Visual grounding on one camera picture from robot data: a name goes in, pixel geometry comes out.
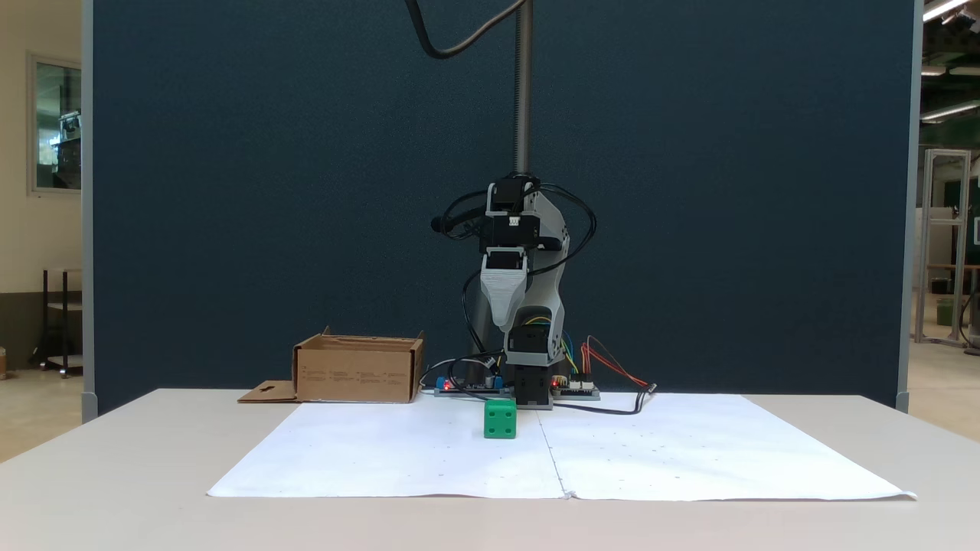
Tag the brown cardboard box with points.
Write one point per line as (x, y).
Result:
(356, 375)

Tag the black shelf cart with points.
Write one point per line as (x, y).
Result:
(63, 321)

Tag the white paper sheet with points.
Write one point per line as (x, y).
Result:
(383, 451)

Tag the green waste bin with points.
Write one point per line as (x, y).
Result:
(944, 312)

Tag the threaded metal stand pole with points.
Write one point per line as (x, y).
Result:
(523, 92)

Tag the blue circuit board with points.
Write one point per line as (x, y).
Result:
(475, 392)

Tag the framed wall window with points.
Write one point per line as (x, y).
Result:
(57, 122)

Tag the dark blue partition panel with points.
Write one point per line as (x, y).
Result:
(230, 191)

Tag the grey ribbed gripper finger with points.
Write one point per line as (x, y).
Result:
(505, 298)

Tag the grey black Koch robot arm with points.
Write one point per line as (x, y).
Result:
(547, 306)

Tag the fluorescent ceiling light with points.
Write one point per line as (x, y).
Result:
(949, 112)
(943, 8)
(934, 70)

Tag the green die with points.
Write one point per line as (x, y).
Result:
(500, 419)

